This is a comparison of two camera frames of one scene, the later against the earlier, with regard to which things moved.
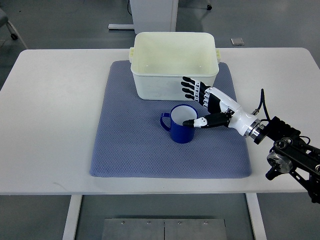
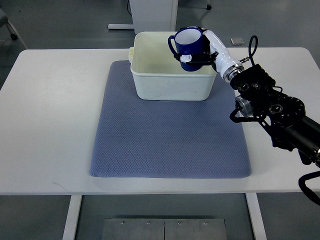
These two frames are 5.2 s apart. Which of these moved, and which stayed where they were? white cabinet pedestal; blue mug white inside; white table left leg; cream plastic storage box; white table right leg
Moved: blue mug white inside
Stayed: white table left leg; white table right leg; cream plastic storage box; white cabinet pedestal
